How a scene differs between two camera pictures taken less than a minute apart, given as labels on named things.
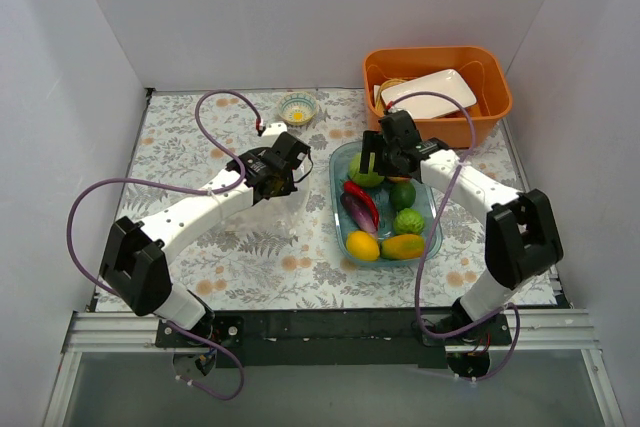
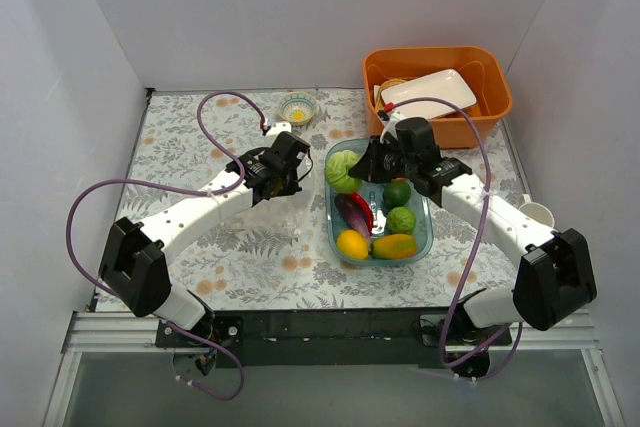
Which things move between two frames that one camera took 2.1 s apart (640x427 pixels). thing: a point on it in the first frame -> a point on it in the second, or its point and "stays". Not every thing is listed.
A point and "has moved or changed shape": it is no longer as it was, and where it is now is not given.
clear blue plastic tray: [377, 220] stays
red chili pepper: [350, 188] -> [368, 208]
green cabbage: [369, 179] has moved or changed shape
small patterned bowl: [297, 107] stays
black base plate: [338, 337] stays
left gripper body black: [279, 185] stays
